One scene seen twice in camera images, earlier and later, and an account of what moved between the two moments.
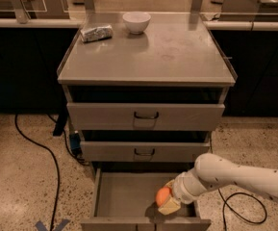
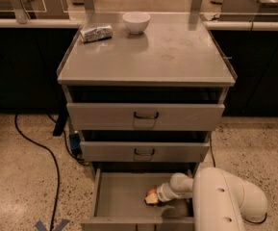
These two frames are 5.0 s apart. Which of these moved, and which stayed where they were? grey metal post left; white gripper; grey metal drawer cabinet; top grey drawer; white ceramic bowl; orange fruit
Moved: white gripper; orange fruit
Stayed: white ceramic bowl; grey metal post left; top grey drawer; grey metal drawer cabinet
